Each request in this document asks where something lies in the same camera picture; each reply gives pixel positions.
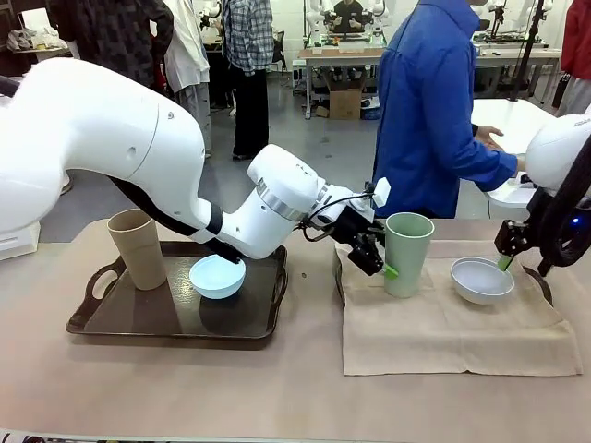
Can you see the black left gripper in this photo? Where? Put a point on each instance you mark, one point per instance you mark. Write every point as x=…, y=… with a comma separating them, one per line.
x=351, y=226

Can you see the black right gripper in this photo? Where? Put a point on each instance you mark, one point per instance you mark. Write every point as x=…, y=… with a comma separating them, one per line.
x=515, y=237

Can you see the white bowl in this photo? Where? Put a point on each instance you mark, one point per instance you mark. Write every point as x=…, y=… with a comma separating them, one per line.
x=480, y=286

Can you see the pale green tall cup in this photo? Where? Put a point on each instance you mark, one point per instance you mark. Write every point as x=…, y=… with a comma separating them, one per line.
x=408, y=263

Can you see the beige cloth mat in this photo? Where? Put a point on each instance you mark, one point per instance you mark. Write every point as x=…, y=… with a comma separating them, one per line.
x=452, y=337

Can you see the light blue bowl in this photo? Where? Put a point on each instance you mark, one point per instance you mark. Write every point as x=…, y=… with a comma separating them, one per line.
x=217, y=281

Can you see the tan tall cup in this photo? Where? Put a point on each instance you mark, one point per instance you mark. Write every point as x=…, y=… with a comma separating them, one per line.
x=141, y=254

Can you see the person's right forearm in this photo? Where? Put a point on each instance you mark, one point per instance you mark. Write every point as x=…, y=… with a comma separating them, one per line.
x=494, y=168

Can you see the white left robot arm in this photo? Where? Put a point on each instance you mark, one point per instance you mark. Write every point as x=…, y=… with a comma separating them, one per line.
x=92, y=138

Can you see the dark brown serving tray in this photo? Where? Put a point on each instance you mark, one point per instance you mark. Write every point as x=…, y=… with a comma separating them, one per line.
x=339, y=281
x=138, y=314

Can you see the person's right hand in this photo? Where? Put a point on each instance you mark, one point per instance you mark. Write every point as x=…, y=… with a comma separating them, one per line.
x=521, y=164

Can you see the person's left hand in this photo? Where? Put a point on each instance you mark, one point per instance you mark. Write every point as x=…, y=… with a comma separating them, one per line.
x=488, y=137

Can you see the person in blue shirt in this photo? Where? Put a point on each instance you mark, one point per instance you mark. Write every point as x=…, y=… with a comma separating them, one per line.
x=415, y=115

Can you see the white side table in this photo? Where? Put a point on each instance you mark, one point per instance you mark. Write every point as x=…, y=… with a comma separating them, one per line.
x=508, y=115

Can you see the cardboard box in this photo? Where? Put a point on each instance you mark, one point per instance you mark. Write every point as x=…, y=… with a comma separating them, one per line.
x=344, y=104

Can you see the long background workbench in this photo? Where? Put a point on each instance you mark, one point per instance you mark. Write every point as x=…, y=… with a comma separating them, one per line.
x=341, y=56

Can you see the black tripod stand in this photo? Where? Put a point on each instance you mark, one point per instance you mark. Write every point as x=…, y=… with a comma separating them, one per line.
x=526, y=51

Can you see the person in red jacket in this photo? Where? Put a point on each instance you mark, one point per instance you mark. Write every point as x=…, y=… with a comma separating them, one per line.
x=577, y=51

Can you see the person in plaid shirt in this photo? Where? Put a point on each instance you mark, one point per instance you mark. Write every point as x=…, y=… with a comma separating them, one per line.
x=247, y=55

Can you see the person in black clothes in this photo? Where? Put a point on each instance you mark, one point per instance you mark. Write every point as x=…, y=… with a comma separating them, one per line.
x=346, y=16

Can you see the person in white coat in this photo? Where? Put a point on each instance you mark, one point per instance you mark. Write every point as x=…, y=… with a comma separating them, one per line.
x=191, y=60

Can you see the person in dark patterned jacket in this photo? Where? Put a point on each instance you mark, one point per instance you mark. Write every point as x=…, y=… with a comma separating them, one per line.
x=124, y=41

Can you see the white air purifier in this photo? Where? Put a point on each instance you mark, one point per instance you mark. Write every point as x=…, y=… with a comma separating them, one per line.
x=18, y=242

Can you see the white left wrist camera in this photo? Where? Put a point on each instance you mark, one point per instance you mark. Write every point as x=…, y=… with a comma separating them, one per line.
x=382, y=191

